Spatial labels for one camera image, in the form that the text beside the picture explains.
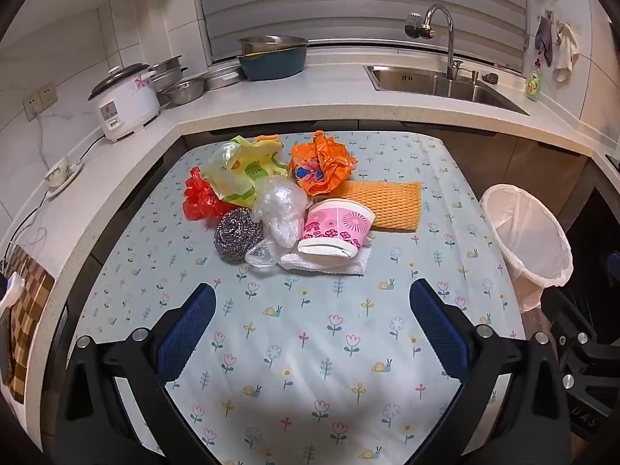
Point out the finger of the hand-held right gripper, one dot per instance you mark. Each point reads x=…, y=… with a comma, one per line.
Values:
x=566, y=312

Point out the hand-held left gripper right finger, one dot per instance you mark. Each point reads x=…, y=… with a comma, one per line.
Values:
x=436, y=329

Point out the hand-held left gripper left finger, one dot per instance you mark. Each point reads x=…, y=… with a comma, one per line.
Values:
x=189, y=334

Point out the trash bin with white bag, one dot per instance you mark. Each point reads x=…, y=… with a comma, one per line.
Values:
x=528, y=232

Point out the steel wool scourer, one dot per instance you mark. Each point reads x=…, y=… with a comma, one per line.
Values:
x=237, y=235

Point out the white paper towel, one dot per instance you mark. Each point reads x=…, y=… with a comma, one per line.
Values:
x=339, y=266

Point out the red plastic bag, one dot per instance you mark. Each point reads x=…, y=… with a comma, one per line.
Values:
x=201, y=198

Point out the pink paper cup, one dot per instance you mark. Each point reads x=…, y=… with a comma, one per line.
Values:
x=334, y=225

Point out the clear plastic bag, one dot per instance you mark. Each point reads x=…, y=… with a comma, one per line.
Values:
x=281, y=203

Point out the yellow plastic bag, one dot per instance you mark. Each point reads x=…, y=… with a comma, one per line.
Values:
x=242, y=169

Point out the orange plastic bag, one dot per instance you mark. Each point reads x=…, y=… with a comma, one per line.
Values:
x=329, y=160

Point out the floral light blue tablecloth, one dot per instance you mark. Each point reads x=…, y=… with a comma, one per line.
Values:
x=290, y=348

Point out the brown cabinet front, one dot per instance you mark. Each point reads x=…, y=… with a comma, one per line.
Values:
x=523, y=164

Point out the brown checkered cloth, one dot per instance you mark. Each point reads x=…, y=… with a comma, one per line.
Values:
x=29, y=310

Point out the green dish soap bottle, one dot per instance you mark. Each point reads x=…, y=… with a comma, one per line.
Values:
x=534, y=85

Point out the white rice cooker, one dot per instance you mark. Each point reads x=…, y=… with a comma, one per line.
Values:
x=126, y=106

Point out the small steel bowl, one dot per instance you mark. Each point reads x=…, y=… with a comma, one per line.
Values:
x=184, y=91

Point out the dark sink scrubber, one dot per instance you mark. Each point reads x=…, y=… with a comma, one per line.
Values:
x=491, y=77

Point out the stainless steel sink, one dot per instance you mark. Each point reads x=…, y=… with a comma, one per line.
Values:
x=426, y=82

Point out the flat steel pan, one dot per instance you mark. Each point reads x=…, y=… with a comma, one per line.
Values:
x=220, y=77

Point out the beige hanging cloth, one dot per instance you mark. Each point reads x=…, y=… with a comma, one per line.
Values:
x=565, y=53

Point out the stacked steel pots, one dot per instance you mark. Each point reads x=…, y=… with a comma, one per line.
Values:
x=169, y=70

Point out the grey hanging cloth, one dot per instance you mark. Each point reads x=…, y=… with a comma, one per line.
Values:
x=545, y=38

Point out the blue plastic basin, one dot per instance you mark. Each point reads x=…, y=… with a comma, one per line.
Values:
x=271, y=67

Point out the chrome faucet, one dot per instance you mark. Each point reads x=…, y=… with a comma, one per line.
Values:
x=450, y=34

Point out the large steel bowl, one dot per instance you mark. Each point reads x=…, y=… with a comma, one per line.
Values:
x=271, y=41

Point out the striped window blind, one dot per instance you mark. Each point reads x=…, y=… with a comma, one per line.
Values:
x=363, y=5

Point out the white wall sockets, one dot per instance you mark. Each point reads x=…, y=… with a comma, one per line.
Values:
x=41, y=99

